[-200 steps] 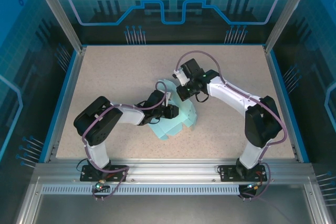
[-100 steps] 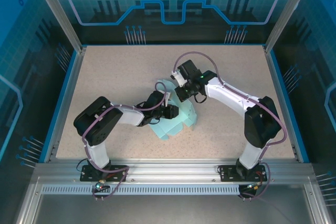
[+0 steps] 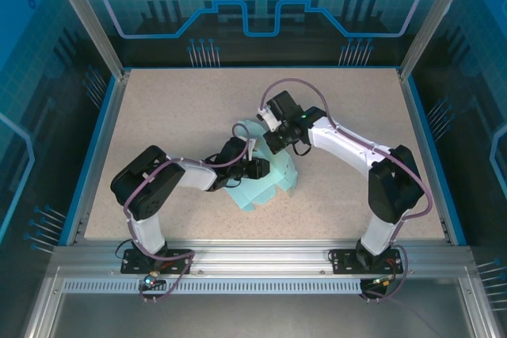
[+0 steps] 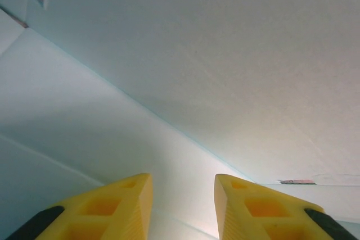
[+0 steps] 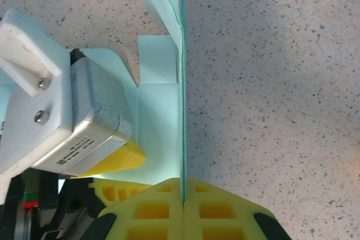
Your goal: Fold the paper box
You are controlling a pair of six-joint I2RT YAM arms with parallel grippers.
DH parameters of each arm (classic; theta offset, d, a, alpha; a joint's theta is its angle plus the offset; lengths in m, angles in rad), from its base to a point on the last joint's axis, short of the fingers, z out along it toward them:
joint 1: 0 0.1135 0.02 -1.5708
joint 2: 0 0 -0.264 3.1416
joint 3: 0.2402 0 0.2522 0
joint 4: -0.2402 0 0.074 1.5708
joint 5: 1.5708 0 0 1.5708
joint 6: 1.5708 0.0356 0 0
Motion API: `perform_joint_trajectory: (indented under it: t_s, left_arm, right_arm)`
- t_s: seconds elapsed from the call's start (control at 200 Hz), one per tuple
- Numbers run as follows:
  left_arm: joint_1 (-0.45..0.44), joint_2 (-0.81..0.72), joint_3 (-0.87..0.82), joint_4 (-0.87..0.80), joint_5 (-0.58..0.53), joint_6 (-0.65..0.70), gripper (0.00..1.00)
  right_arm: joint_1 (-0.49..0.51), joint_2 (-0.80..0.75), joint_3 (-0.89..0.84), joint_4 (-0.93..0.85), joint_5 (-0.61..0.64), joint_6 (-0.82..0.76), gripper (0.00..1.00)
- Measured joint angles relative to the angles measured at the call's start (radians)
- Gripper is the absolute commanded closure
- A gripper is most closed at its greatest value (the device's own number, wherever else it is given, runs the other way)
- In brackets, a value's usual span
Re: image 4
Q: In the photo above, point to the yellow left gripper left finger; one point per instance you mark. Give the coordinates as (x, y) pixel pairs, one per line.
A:
(112, 212)

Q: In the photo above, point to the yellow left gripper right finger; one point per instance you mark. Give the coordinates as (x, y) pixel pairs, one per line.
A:
(253, 212)

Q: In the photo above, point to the light blue paper box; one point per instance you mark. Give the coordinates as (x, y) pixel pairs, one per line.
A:
(197, 68)

